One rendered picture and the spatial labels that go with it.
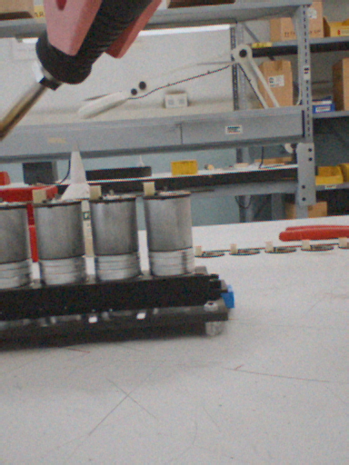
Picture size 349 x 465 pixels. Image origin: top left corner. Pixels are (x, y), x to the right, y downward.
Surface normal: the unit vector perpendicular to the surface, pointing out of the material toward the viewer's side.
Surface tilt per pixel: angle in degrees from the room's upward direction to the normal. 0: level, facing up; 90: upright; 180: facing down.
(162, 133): 90
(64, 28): 99
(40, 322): 0
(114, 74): 90
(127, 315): 0
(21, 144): 90
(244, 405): 0
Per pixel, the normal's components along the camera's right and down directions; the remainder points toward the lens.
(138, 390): -0.07, -0.99
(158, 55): 0.01, 0.11
